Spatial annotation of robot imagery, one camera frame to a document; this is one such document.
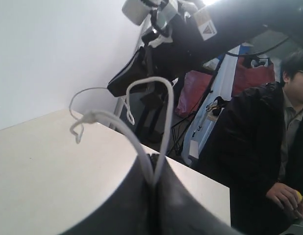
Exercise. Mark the pink plastic bag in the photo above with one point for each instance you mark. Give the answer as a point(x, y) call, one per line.
point(195, 84)

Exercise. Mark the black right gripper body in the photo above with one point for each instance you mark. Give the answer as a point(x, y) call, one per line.
point(188, 47)

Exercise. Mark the black tripod stand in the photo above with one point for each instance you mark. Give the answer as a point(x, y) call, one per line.
point(205, 94)

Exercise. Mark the red bag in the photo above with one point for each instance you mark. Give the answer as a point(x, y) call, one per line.
point(252, 72)

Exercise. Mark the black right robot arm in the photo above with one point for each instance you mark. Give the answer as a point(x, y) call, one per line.
point(239, 20)

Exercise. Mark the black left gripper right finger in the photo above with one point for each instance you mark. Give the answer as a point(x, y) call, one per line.
point(176, 212)

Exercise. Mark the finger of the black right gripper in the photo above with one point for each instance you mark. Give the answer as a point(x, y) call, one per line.
point(138, 67)

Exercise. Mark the white wired earphones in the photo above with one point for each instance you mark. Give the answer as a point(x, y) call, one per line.
point(151, 175)

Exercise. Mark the person in black jacket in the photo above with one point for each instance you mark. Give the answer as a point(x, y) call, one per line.
point(256, 150)

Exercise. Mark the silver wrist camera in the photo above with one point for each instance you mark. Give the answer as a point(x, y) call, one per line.
point(138, 10)

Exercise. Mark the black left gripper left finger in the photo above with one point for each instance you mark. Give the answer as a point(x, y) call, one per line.
point(127, 211)

